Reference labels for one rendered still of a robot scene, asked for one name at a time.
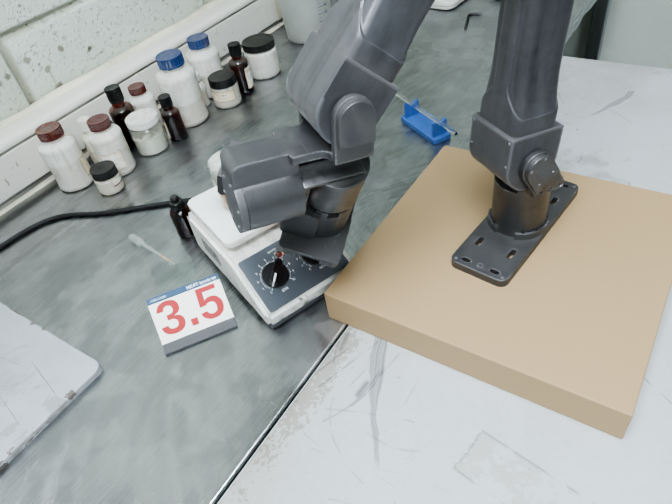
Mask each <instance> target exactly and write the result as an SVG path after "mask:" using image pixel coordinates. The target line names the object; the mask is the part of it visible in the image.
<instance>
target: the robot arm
mask: <svg viewBox="0 0 672 504"><path fill-rule="evenodd" d="M574 1H575V0H501V1H500V9H499V16H498V24H497V31H496V39H495V47H494V54H493V61H492V66H491V71H490V76H489V80H488V84H487V88H486V91H485V94H484V95H483V96H482V100H481V108H480V112H476V113H473V115H472V124H471V133H470V142H469V150H470V153H471V155H472V157H473V158H474V159H476V160H477V161H478V162H479V163H481V164H482V165H483V166H484V167H486V168H487V169H488V170H489V171H491V172H492V173H493V174H494V175H495V176H494V188H493V200H492V208H490V209H489V211H488V215H487V216H486V217H485V219H484V220H483V221H482V222H481V223H480V224H479V225H478V226H477V227H476V229H475V230H474V231H473V232H472V233H471V234H470V235H469V236H468V238H467V239H466V240H465V241H464V242H463V243H462V244H461V245H460V247H459V248H458V249H457V250H456V251H455V252H454V253H453V254H452V259H451V264H452V266H453V267H454V268H456V269H458V270H460V271H462V272H465V273H467V274H469V275H471V276H474V277H476V278H478V279H481V280H483V281H485V282H487V283H490V284H492V285H494V286H497V287H505V286H507V285H508V284H509V283H510V281H511V280H512V279H513V277H514V276H515V275H516V274H517V272H518V271H519V270H520V268H521V267H522V266H523V264H524V263H525V262H526V261H527V259H528V258H529V257H530V255H531V254H532V253H533V252H534V250H535V249H536V248H537V246H538V245H539V244H540V242H541V241H542V240H543V239H544V237H545V236H546V235H547V233H548V232H549V231H550V230H551V228H552V227H553V226H554V224H555V223H556V222H557V221H558V219H559V218H560V217H561V215H562V214H563V213H564V211H565V210H566V209H567V208H568V206H569V205H570V204H571V202H572V201H573V200H574V199H575V197H576V196H577V193H578V185H576V184H575V183H572V182H568V181H565V180H564V178H563V176H562V175H561V173H560V169H559V168H558V166H557V164H556V162H555V160H556V157H557V153H558V149H559V145H560V141H561V136H562V132H563V128H564V125H563V124H561V123H559V122H558V121H556V117H557V113H558V99H557V92H558V81H559V74H560V67H561V61H562V56H563V52H564V47H565V42H566V38H567V33H568V28H569V24H570V19H571V15H572V10H573V5H574ZM434 2H435V0H339V1H338V2H337V3H336V4H335V5H334V6H333V7H332V8H331V9H330V11H329V12H328V13H327V15H326V17H325V18H324V20H323V22H322V24H321V26H320V27H319V29H318V31H317V32H316V31H315V30H312V31H311V33H310V35H309V37H308V38H307V40H306V42H305V44H304V46H303V47H302V49H301V51H300V53H299V55H298V56H297V58H296V60H295V62H294V64H293V65H292V67H291V69H290V71H289V74H288V77H287V82H286V90H287V95H288V98H289V100H290V102H291V103H292V104H293V105H294V107H295V108H296V109H297V110H298V115H299V125H296V126H292V127H288V128H283V129H279V130H275V131H272V136H268V137H264V138H260V139H255V140H251V141H247V142H243V143H241V142H238V141H234V140H231V142H230V144H229V146H226V147H224V148H223V149H222V150H221V152H220V161H221V167H220V169H219V172H218V174H217V192H218V193H219V194H220V195H225V197H226V200H227V204H228V207H229V210H230V213H231V217H232V219H233V221H234V223H235V226H236V228H237V229H238V231H239V232H240V233H244V232H248V231H251V230H254V229H258V228H261V227H265V226H268V225H272V224H275V223H279V222H281V224H280V230H281V231H282V234H281V237H280V240H279V244H278V250H279V251H280V252H282V253H285V254H289V255H292V256H295V254H298V255H301V256H304V257H308V258H311V259H314V260H317V261H320V262H319V264H321V265H325V266H328V267H331V268H334V267H336V266H337V265H338V263H339V261H340V259H341V257H342V254H343V251H344V247H345V243H346V240H347V236H348V232H349V228H350V225H351V221H352V220H351V218H352V214H353V210H354V206H355V203H356V200H357V198H358V196H359V193H360V191H361V189H362V187H363V185H364V182H365V180H366V178H367V176H368V173H369V171H370V158H369V157H370V156H373V155H374V141H376V125H377V123H378V122H379V120H380V118H381V117H382V115H383V114H384V112H385V111H386V109H387V107H388V106H389V104H390V103H391V101H392V100H393V98H394V97H395V95H396V93H397V92H398V90H399V88H398V87H397V86H395V85H394V84H393V83H392V82H393V81H394V79H395V77H396V76H397V74H398V73H399V71H400V70H401V68H402V66H403V64H404V62H405V60H406V57H407V51H408V49H409V47H410V45H411V43H412V41H413V39H414V37H415V35H416V33H417V31H418V29H419V27H420V26H421V24H422V22H423V20H424V18H425V17H426V15H427V13H428V11H429V10H430V8H431V6H432V5H433V3H434ZM552 204H554V205H552ZM480 243H481V244H480ZM479 244H480V245H479ZM510 256H513V257H512V258H510Z"/></svg>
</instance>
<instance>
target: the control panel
mask: <svg viewBox="0 0 672 504"><path fill-rule="evenodd" d="M279 240H280V239H279ZM279 240H278V241H276V242H274V243H272V244H271V245H269V246H267V247H265V248H264V249H262V250H260V251H258V252H257V253H255V254H253V255H251V256H250V257H248V258H246V259H244V260H243V261H241V262H239V263H238V266H239V268H240V269H241V270H242V272H243V273H244V275H245V276H246V278H247V279H248V281H249V282H250V284H251V285H252V287H253V288H254V290H255V291H256V293H257V294H258V296H259V297H260V299H261V300H262V302H263V303H264V305H265V306H266V307H267V309H268V310H269V312H270V313H272V312H274V311H276V310H278V309H279V308H281V307H282V306H284V305H286V304H287V303H289V302H290V301H292V300H294V299H295V298H297V297H298V296H300V295H302V294H303V293H305V292H306V291H308V290H310V289H311V288H313V287H314V286H316V285H318V284H319V283H321V282H322V281H324V280H326V279H327V278H329V277H330V276H332V275H334V274H335V273H337V272H338V271H340V270H342V269H343V268H345V267H346V266H347V264H348V263H349V262H348V260H347V259H346V257H345V256H344V255H343V254H342V257H341V259H340V261H339V263H338V265H337V266H336V267H334V268H331V267H328V266H325V265H321V264H316V265H312V264H309V263H307V262H305V261H304V260H303V258H302V256H301V255H298V254H295V256H292V255H289V254H285V253H282V252H281V253H282V256H281V257H276V255H275V254H276V252H277V251H279V250H278V244H279ZM277 258H280V259H282V264H283V265H285V266H286V268H287V269H288V272H289V278H288V281H287V283H286V284H285V285H284V286H282V287H280V288H272V287H269V286H267V285H266V284H265V283H264V281H263V279H262V271H263V269H264V267H265V266H266V265H267V264H269V263H271V262H275V259H277Z"/></svg>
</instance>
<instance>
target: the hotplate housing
mask: <svg viewBox="0 0 672 504"><path fill-rule="evenodd" d="M188 214H189V216H187V219H188V221H189V224H190V226H191V229H192V231H193V233H194V236H195V238H196V241H197V243H198V245H199V246H200V248H201V249H202V250H203V251H204V252H205V253H206V254H207V256H208V257H209V258H210V259H211V260H212V261H213V262H214V264H215V265H216V266H217V267H218V268H219V269H220V270H221V272H222V273H223V274H224V275H225V276H226V277H227V278H228V279H229V281H230V282H231V283H232V284H233V285H234V286H235V287H236V289H237V290H238V291H239V292H240V293H241V294H242V295H243V297H244V298H245V299H246V300H247V301H248V302H249V303H250V305H251V306H252V307H253V308H254V309H255V310H256V311H257V313H258V314H259V315H260V316H261V317H262V318H263V319H264V321H265V322H266V323H267V324H268V325H269V326H270V327H271V328H272V329H274V328H276V327H277V326H279V325H280V324H282V323H284V322H285V321H287V320H288V319H290V318H291V317H293V316H295V315H296V314H298V313H299V312H301V311H302V310H304V309H306V308H307V307H309V306H310V305H312V304H313V303H315V302H316V301H318V300H320V299H321V298H323V297H324V293H325V291H326V290H327V289H328V288H329V287H330V285H331V284H332V283H333V282H334V280H335V279H336V278H337V277H338V276H339V274H340V273H341V272H342V271H343V269H344V268H343V269H342V270H340V271H338V272H337V273H335V274H334V275H332V276H330V277H329V278H327V279H326V280H324V281H322V282H321V283H319V284H318V285H316V286H314V287H313V288H311V289H310V290H308V291H306V292H305V293H303V294H302V295H300V296H298V297H297V298H295V299H294V300H292V301H290V302H289V303H287V304H286V305H284V306H282V307H281V308H279V309H278V310H276V311H274V312H272V313H270V312H269V310H268V309H267V307H266V306H265V305H264V303H263V302H262V300H261V299H260V297H259V296H258V294H257V293H256V291H255V290H254V288H253V287H252V285H251V284H250V282H249V281H248V279H247V278H246V276H245V275H244V273H243V272H242V270H241V269H240V268H239V266H238V263H239V262H241V261H243V260H244V259H246V258H248V257H250V256H251V255H253V254H255V253H257V252H258V251H260V250H262V249H264V248H265V247H267V246H269V245H271V244H272V243H274V242H276V241H278V240H279V239H280V237H281V234H282V231H281V230H280V224H281V222H280V223H278V224H276V225H274V226H272V227H271V228H269V229H267V230H265V231H264V232H262V233H260V234H258V235H256V236H255V237H253V238H251V239H249V240H247V241H246V242H244V243H242V244H240V245H238V246H237V247H234V248H226V247H225V246H223V245H222V243H221V242H220V241H219V240H218V239H217V238H216V237H215V236H214V235H213V234H212V233H211V232H210V231H209V230H208V229H207V227H206V226H205V225H204V224H203V223H202V222H201V221H200V220H199V219H198V218H197V217H196V216H195V215H194V214H193V213H192V211H191V212H189V213H188ZM343 255H344V256H345V257H346V259H347V260H348V262H350V261H351V258H350V257H349V255H348V254H347V253H346V251H345V250H344V251H343Z"/></svg>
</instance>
